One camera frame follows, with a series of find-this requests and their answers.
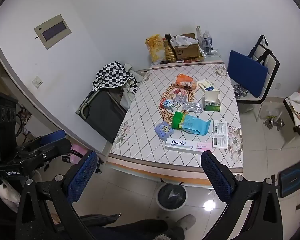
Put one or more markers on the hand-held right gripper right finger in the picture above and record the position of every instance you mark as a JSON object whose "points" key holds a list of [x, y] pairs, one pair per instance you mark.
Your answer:
{"points": [[216, 180]]}

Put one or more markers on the white wall socket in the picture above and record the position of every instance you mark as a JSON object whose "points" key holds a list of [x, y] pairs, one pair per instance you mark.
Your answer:
{"points": [[37, 82]]}

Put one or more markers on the table with patterned tablecloth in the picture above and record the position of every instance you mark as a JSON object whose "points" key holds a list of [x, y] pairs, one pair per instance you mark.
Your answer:
{"points": [[145, 110]]}

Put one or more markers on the person's black trousers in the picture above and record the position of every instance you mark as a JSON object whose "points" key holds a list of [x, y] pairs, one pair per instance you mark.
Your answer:
{"points": [[140, 230]]}

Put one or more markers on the small blue white carton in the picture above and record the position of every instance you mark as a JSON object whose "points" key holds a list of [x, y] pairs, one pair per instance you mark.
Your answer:
{"points": [[168, 104]]}

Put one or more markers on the green and white box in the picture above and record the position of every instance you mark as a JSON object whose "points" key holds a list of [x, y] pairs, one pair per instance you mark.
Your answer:
{"points": [[212, 103]]}

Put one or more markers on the long white pink box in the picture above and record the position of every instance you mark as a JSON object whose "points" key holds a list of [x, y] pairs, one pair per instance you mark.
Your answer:
{"points": [[187, 146]]}

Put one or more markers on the beige wall panel box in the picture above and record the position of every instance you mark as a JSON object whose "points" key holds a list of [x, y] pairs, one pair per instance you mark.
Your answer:
{"points": [[52, 31]]}

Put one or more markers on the metal dumbbell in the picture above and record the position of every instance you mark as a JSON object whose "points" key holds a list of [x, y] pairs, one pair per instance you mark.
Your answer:
{"points": [[273, 123]]}

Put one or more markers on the blue and green plastic bag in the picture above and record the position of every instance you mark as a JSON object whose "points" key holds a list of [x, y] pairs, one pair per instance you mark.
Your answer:
{"points": [[193, 125]]}

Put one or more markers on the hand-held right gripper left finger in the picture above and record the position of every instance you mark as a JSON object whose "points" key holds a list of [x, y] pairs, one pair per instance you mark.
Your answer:
{"points": [[81, 180]]}

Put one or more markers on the brown bottle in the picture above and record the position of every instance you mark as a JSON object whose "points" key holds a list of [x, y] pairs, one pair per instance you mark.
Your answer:
{"points": [[169, 51]]}

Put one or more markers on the yellow snack bag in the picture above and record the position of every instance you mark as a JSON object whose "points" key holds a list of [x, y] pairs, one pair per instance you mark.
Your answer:
{"points": [[155, 48]]}

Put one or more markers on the white and blue box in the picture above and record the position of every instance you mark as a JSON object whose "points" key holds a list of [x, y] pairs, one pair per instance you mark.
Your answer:
{"points": [[207, 85]]}

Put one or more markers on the silver pill blister pack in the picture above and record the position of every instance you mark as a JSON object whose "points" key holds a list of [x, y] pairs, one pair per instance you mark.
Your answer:
{"points": [[180, 98], [192, 107]]}

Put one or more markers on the orange snack packet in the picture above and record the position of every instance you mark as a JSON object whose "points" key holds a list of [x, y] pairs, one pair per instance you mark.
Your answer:
{"points": [[185, 80]]}

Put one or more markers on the grey slipper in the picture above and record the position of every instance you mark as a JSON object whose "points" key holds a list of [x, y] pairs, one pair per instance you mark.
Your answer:
{"points": [[186, 222]]}

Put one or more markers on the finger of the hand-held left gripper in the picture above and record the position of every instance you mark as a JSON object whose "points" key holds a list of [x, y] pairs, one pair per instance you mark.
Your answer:
{"points": [[52, 136], [57, 148]]}

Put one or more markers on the cardboard box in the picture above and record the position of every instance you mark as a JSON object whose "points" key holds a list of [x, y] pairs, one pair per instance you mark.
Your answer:
{"points": [[187, 51]]}

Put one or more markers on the black white checkered cloth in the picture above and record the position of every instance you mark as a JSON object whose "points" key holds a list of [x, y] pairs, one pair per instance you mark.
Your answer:
{"points": [[110, 76]]}

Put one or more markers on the clear plastic bottle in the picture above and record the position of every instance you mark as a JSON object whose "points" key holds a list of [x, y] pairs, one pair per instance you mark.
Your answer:
{"points": [[207, 43], [199, 38]]}

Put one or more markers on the black blue exercise bench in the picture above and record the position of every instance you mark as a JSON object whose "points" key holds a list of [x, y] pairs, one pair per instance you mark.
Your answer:
{"points": [[291, 180]]}

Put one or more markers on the pink suitcase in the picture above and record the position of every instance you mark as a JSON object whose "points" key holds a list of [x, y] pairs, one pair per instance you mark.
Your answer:
{"points": [[76, 152]]}

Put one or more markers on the white plastic bag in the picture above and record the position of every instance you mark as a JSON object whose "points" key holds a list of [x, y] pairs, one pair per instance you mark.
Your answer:
{"points": [[8, 197]]}

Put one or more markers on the white printed paper sheet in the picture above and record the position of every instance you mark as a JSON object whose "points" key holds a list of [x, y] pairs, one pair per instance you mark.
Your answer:
{"points": [[220, 133]]}

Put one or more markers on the round grey trash bin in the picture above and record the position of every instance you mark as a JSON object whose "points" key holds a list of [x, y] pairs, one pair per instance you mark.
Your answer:
{"points": [[171, 196]]}

